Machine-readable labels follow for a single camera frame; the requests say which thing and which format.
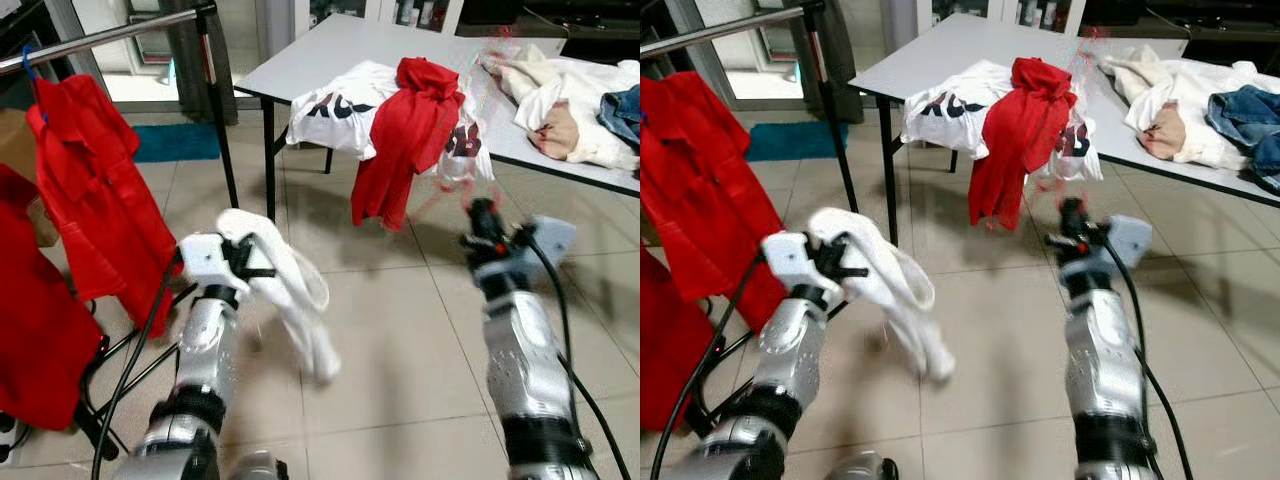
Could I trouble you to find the red plastic hanger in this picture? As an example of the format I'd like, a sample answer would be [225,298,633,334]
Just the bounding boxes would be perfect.
[985,25,1101,229]
[410,25,516,231]

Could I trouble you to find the white t-shirt with green patch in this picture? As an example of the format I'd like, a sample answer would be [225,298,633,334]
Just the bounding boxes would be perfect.
[215,208,343,386]
[805,207,956,386]

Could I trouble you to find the blue denim garment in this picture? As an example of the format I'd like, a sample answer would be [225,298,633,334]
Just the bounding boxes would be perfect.
[1205,85,1280,196]
[597,85,640,151]

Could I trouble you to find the crumpled red garment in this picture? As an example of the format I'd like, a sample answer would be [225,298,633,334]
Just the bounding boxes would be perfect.
[350,57,467,233]
[967,57,1079,233]

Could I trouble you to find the teal floor mat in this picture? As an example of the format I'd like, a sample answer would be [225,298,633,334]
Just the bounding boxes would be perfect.
[130,122,223,164]
[745,122,851,163]

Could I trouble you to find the red collared shirt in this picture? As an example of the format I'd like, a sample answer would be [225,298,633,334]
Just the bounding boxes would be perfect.
[25,72,183,336]
[640,70,791,331]

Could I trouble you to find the cream knit garment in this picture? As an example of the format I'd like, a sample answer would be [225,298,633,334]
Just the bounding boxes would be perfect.
[1100,45,1171,106]
[480,45,563,106]

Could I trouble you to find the red t-shirt white trim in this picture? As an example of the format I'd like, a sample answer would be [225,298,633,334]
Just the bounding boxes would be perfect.
[640,245,701,433]
[0,165,106,433]

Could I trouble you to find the black TV stand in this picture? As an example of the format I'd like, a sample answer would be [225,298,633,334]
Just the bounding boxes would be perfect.
[455,0,640,61]
[1080,0,1280,61]

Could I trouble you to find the dark curtain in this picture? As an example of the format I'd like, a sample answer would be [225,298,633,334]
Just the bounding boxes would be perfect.
[165,0,239,99]
[790,0,866,96]

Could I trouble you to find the grey table black legs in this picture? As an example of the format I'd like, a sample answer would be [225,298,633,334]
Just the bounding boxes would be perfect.
[848,12,1280,246]
[235,12,640,226]

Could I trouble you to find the white glass door cabinet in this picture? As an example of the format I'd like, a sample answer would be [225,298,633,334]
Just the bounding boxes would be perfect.
[915,0,1086,36]
[290,0,466,36]

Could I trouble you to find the large brown cardboard box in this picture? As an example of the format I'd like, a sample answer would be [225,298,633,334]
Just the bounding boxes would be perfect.
[0,105,61,251]

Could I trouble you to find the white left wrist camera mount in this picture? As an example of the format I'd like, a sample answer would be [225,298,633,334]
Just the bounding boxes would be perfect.
[178,232,241,293]
[762,230,831,301]

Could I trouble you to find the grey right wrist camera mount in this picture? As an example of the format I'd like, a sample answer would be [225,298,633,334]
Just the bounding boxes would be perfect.
[1095,213,1153,271]
[510,215,578,271]

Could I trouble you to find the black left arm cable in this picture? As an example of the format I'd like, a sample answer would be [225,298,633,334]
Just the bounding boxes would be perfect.
[90,250,186,480]
[672,250,771,480]

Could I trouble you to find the steel clothes rail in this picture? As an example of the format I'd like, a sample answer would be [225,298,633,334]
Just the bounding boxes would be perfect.
[640,5,816,59]
[0,5,216,76]

